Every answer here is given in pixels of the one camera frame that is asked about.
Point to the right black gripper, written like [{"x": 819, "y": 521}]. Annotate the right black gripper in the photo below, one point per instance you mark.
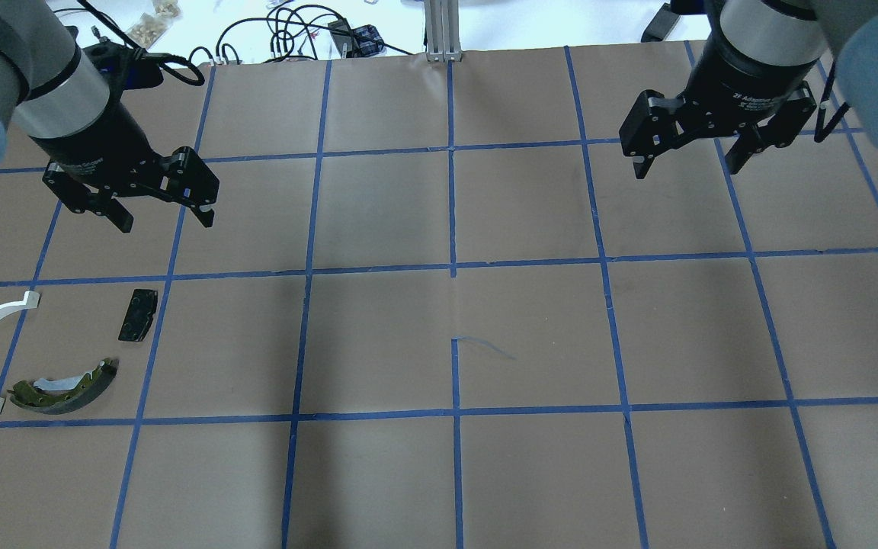
[{"x": 744, "y": 75}]

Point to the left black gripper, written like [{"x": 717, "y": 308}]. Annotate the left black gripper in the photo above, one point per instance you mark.
[{"x": 90, "y": 149}]

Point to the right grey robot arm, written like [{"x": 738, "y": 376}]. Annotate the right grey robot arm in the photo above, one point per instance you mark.
[{"x": 837, "y": 41}]

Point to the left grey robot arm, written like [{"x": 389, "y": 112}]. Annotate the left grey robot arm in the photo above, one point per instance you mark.
[{"x": 68, "y": 101}]

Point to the black power adapter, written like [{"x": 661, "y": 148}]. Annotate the black power adapter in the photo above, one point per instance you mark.
[{"x": 662, "y": 24}]

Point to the black brake pad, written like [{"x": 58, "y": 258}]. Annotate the black brake pad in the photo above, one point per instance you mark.
[{"x": 139, "y": 315}]

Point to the bag of wooden pieces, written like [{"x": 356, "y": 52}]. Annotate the bag of wooden pieces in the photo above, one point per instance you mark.
[{"x": 154, "y": 23}]

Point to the olive brake shoe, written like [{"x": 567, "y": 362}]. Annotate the olive brake shoe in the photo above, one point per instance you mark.
[{"x": 62, "y": 396}]

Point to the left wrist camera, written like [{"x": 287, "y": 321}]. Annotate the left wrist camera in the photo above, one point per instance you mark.
[{"x": 126, "y": 68}]

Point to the aluminium frame post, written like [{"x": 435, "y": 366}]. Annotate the aluminium frame post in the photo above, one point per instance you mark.
[{"x": 442, "y": 31}]

